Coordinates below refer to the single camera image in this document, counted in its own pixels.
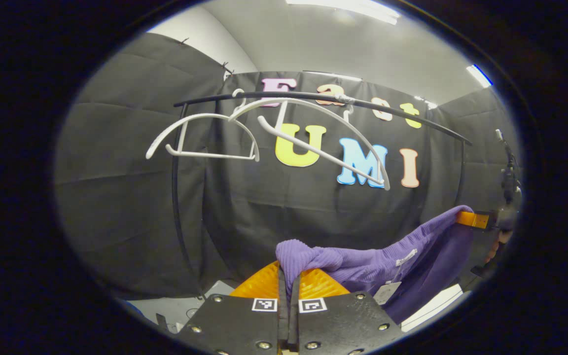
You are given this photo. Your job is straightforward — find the black metal clothes rack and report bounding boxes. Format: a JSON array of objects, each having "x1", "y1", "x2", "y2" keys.
[{"x1": 172, "y1": 91, "x2": 473, "y2": 299}]

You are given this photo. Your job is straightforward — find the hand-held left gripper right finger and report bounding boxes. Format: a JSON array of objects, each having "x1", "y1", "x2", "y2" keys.
[{"x1": 289, "y1": 269, "x2": 405, "y2": 355}]

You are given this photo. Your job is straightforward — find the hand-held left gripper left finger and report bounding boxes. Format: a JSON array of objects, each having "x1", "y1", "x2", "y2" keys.
[{"x1": 176, "y1": 261, "x2": 288, "y2": 355}]

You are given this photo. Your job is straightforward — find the white clothes hanger wrapped hook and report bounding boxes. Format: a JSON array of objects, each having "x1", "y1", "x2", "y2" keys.
[{"x1": 229, "y1": 94, "x2": 392, "y2": 191}]

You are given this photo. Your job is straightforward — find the white clothes hanger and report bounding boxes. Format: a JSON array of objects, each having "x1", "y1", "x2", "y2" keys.
[{"x1": 146, "y1": 89, "x2": 260, "y2": 162}]

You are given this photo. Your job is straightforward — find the double ceiling light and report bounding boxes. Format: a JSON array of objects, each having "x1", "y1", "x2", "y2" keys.
[{"x1": 466, "y1": 64, "x2": 493, "y2": 88}]

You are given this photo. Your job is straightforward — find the purple jacket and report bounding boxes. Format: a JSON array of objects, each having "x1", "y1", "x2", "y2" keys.
[{"x1": 275, "y1": 205, "x2": 474, "y2": 326}]

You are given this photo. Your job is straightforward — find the large ceiling light panel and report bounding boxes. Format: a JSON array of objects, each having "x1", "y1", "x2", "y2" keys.
[{"x1": 286, "y1": 0, "x2": 400, "y2": 25}]

